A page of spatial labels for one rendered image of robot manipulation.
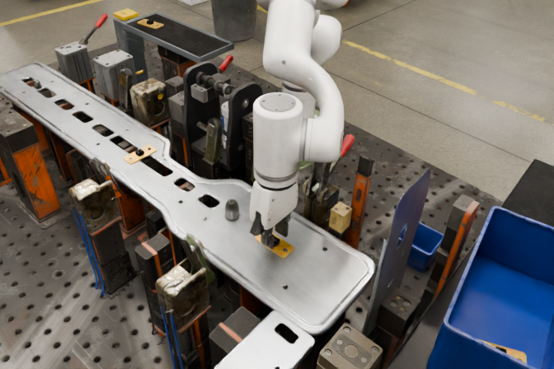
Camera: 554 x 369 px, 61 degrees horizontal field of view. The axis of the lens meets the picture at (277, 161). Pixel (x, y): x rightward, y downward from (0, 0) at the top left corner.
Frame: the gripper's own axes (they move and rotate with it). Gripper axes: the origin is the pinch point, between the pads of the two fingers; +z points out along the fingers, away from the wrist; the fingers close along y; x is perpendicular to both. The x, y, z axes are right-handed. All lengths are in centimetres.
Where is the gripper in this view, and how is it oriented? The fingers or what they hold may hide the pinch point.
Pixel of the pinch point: (274, 232)
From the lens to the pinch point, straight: 100.1
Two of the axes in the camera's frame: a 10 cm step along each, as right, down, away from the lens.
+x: 7.6, 4.2, -5.0
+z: -0.2, 7.9, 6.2
